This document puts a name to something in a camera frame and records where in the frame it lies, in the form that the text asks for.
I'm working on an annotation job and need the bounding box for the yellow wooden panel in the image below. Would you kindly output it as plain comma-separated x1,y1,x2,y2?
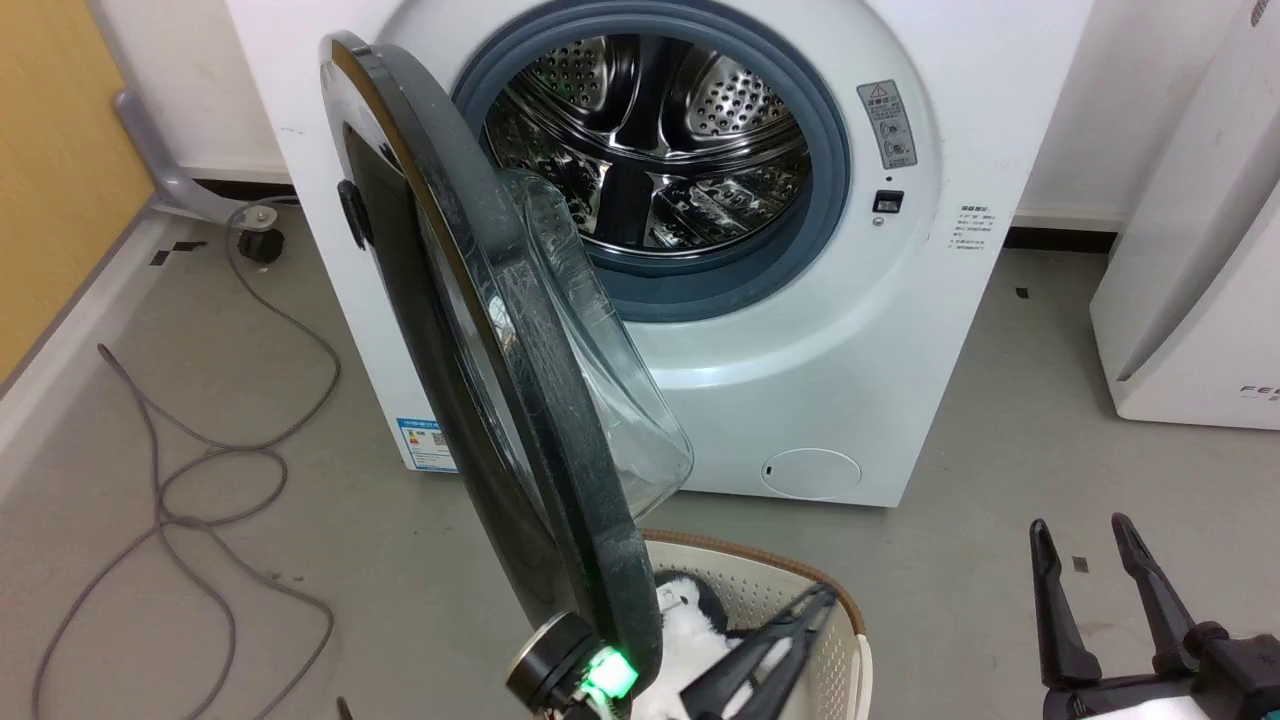
0,0,158,391

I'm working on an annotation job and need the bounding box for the round white filter cover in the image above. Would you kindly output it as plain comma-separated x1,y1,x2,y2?
759,446,864,502

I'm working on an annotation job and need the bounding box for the black round washing machine door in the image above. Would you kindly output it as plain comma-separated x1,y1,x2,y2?
318,30,696,703

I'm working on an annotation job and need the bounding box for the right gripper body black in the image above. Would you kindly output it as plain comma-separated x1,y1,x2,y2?
1043,620,1280,720

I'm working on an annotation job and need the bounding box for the steel perforated washer drum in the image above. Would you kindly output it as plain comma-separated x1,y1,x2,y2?
484,34,814,252

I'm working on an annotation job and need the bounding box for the white standing appliance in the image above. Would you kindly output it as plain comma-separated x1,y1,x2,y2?
1087,0,1280,432

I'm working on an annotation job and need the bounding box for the grey warning sticker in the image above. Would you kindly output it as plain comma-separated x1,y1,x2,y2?
856,79,919,172

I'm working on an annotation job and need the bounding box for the grey rubber door gasket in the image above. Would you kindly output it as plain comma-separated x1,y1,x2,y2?
451,0,854,324

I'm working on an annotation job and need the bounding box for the black caster wheel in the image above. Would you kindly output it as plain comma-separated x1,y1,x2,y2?
236,204,287,266

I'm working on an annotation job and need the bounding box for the cream perforated laundry basket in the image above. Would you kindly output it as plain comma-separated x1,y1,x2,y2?
638,528,874,720

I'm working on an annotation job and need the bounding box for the white front-load washing machine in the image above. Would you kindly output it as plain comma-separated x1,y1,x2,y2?
225,0,1096,508

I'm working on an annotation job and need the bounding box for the grey metal furniture leg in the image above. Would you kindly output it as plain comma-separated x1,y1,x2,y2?
112,87,301,227

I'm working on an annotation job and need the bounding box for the black white plush toy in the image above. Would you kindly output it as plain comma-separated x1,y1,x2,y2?
650,568,766,720

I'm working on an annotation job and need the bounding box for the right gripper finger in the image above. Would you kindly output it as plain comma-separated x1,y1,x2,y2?
1029,517,1103,691
1110,512,1199,674

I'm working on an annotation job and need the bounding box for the blue white energy label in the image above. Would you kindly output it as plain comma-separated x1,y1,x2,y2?
395,415,460,474

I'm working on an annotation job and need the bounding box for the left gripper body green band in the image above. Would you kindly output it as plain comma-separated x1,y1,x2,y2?
505,610,641,720

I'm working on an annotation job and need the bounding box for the grey power cable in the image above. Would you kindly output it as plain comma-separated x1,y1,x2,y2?
30,198,344,720

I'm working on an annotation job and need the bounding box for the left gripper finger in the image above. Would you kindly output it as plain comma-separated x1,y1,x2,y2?
680,586,839,720
744,597,840,720

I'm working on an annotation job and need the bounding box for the small printed text label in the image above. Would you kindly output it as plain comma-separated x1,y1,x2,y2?
947,202,992,252

